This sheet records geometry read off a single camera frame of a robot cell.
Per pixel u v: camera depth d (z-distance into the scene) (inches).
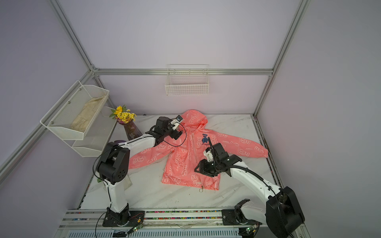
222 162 24.4
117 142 40.7
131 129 37.6
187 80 42.6
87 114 31.5
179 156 37.6
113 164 20.2
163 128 30.0
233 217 28.9
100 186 33.7
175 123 33.0
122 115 34.2
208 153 30.6
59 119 26.3
